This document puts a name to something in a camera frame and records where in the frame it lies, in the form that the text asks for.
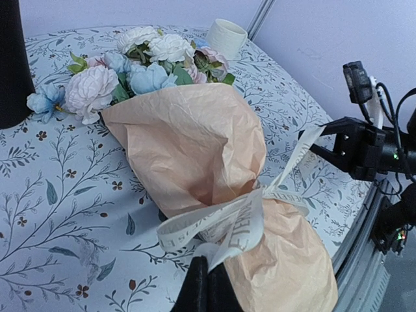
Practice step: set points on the peach paper flower bouquet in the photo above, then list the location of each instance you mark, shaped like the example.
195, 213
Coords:
192, 147

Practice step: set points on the black cylindrical vase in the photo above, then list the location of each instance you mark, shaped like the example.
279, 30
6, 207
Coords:
16, 80

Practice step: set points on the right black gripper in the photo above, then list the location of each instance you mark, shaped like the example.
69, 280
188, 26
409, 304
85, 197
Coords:
362, 152

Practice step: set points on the aluminium front rail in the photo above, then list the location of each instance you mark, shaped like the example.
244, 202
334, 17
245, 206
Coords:
358, 266

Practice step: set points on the right aluminium frame post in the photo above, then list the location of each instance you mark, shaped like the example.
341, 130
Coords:
259, 18

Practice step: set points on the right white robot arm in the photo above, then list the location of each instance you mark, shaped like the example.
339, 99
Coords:
406, 149

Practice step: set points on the cream ceramic mug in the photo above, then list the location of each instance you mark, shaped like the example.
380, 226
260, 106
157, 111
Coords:
226, 37

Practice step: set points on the cream printed ribbon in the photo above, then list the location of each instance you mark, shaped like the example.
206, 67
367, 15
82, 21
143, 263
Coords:
238, 225

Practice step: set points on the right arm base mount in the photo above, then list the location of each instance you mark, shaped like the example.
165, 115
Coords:
392, 225

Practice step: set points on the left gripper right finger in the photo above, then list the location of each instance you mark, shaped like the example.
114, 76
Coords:
222, 296

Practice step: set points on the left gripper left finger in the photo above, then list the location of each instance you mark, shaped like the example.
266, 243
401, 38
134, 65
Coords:
193, 294

